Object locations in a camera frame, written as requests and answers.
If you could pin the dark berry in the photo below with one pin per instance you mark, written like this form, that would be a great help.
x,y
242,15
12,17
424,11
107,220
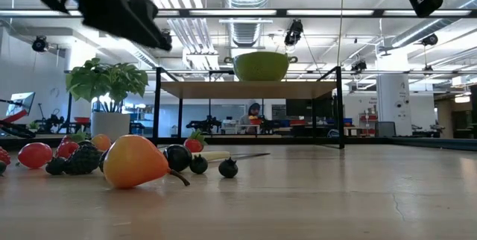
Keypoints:
x,y
2,167

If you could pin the small blackberry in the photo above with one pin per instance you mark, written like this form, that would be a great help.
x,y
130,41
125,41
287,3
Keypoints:
x,y
56,166

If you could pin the red cherry tomato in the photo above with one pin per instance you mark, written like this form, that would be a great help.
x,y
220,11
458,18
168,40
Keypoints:
x,y
35,155

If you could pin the green plastic colander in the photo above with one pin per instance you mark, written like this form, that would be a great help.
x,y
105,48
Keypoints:
x,y
261,66

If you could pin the black ceiling camera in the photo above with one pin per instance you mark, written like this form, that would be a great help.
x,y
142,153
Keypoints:
x,y
294,31
430,40
40,44
358,66

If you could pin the green leafy plant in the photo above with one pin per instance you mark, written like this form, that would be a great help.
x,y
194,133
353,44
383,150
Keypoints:
x,y
108,79

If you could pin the dark round plum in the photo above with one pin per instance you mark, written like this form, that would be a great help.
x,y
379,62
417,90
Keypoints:
x,y
178,158

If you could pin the red raspberry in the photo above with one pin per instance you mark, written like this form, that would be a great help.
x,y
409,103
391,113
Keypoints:
x,y
3,156

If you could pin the small orange fruit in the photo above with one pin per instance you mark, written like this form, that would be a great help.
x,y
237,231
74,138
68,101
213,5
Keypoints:
x,y
101,142

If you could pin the black overhead light bar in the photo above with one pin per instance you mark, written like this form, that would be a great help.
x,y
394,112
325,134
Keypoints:
x,y
281,12

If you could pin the large blackberry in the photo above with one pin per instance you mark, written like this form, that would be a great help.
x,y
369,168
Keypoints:
x,y
83,160

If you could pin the person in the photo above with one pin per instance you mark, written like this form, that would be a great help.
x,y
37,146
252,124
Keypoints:
x,y
254,110

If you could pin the white plant pot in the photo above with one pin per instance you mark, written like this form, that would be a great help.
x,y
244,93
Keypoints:
x,y
110,124

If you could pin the dark blueberry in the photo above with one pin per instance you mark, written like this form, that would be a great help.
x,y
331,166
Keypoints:
x,y
228,168
198,164

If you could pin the white round column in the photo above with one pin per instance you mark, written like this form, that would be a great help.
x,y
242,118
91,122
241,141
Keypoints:
x,y
393,98

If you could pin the wooden shelf with black frame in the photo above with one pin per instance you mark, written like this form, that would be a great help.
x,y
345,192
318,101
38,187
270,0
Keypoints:
x,y
242,90

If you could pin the grey box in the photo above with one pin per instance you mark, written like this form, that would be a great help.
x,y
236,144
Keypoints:
x,y
385,129

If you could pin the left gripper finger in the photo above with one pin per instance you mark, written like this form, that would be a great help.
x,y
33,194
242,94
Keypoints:
x,y
149,33

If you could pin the computer monitor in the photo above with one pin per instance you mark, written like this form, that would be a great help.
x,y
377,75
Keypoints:
x,y
22,103

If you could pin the yellow orange pear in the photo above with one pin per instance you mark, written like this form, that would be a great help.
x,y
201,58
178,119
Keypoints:
x,y
134,161

